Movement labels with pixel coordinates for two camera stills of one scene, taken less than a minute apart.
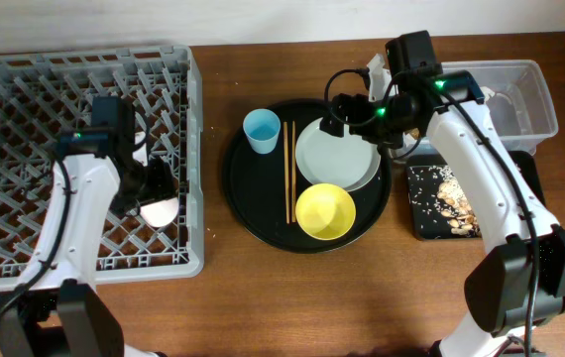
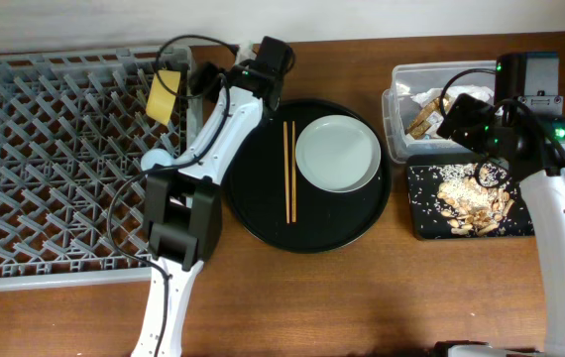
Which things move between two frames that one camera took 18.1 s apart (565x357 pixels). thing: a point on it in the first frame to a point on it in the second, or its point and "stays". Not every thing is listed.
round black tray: x=256 y=184 stays
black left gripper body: x=147 y=183 to x=210 y=69
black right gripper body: x=388 y=130 to x=477 y=128
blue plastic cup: x=262 y=127 to x=156 y=156
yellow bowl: x=325 y=211 to x=162 y=100
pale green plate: x=323 y=157 stays
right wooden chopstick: x=293 y=191 stays
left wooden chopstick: x=286 y=172 stays
